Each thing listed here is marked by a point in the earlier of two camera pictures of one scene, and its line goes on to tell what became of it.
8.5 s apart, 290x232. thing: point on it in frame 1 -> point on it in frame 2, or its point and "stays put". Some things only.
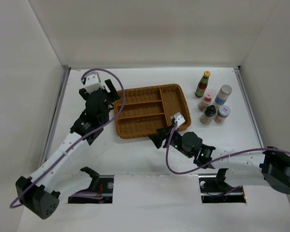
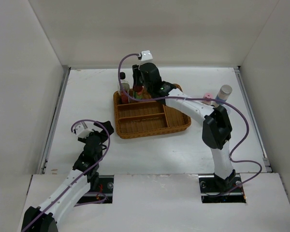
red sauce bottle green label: [202, 85] -> [137, 92]
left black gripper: [113, 94] -> [105, 132]
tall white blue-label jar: [223, 94] stays put
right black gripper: [158, 138] -> [137, 72]
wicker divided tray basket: [140, 111] stays put
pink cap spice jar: [206, 101] stays put
